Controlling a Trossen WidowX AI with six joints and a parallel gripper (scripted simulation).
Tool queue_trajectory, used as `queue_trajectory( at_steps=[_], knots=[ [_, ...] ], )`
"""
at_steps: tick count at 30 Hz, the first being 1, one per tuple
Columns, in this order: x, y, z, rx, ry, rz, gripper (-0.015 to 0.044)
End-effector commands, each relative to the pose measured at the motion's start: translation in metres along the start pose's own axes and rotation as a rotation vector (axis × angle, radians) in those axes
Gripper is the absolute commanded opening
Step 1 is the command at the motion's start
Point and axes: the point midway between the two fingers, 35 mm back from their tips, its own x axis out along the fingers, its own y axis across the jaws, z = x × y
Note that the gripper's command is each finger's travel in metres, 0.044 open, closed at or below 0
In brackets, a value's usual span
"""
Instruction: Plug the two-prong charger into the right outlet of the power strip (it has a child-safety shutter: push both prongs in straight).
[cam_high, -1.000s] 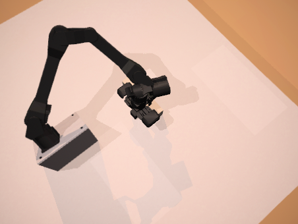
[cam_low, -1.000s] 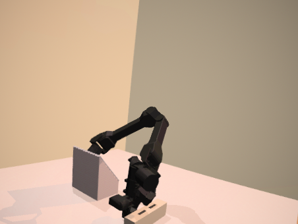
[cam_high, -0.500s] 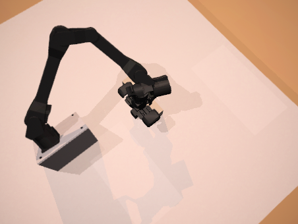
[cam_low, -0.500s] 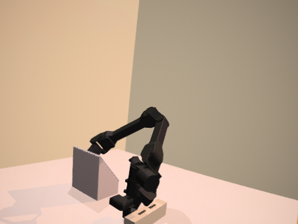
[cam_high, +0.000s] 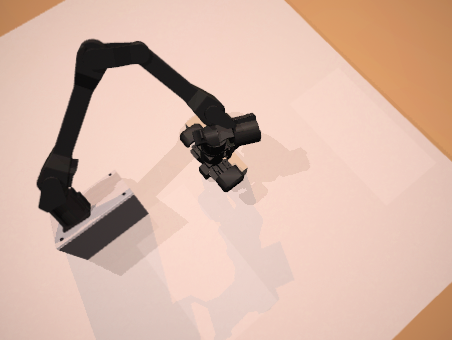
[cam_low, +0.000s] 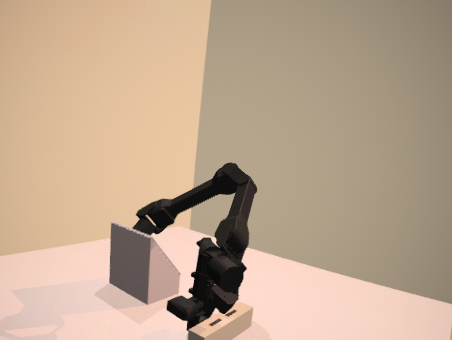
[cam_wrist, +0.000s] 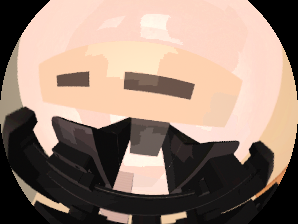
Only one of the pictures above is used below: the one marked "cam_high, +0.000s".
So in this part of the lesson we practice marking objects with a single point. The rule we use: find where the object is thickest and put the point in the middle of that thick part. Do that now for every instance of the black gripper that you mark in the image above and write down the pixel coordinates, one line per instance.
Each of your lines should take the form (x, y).
(226, 175)

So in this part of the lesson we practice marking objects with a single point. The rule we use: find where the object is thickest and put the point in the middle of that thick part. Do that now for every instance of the dark grey two-prong plug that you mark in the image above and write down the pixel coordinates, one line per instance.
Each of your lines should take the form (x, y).
(203, 169)

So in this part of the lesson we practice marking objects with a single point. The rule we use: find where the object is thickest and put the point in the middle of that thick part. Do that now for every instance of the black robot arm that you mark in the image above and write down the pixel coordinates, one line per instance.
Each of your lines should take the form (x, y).
(69, 207)

